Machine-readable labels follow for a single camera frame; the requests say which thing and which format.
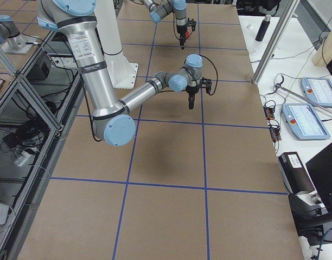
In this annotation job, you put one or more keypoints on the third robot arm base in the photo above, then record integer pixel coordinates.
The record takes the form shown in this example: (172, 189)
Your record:
(11, 39)

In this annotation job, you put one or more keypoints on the red circuit board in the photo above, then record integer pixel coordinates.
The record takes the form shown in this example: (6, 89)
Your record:
(269, 113)

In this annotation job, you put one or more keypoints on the black water bottle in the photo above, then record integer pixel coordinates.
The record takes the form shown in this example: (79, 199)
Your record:
(263, 28)

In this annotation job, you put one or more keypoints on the brown paper table cover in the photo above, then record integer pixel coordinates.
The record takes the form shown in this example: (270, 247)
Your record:
(192, 184)

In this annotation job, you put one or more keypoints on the near blue teach pendant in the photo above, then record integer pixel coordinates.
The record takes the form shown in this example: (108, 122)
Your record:
(304, 122)

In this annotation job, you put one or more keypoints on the blue teach pendant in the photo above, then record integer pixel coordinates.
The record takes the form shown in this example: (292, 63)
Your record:
(304, 122)
(318, 90)

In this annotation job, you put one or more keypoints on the far blue teach pendant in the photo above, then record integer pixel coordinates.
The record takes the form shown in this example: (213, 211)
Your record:
(318, 90)

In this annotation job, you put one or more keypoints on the black cardboard box with label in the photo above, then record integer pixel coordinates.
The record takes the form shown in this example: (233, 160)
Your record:
(294, 174)

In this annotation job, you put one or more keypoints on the wooden board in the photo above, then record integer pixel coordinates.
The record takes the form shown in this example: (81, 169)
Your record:
(323, 56)

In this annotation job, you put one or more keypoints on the black monitor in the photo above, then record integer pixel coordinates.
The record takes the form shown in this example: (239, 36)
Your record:
(320, 170)

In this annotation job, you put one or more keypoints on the aluminium frame post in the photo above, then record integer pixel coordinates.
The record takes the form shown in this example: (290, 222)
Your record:
(274, 40)

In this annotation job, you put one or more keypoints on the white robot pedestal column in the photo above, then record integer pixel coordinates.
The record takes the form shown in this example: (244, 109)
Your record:
(122, 73)

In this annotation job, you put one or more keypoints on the aluminium frame rack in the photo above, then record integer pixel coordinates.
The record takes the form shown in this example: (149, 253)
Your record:
(38, 101)

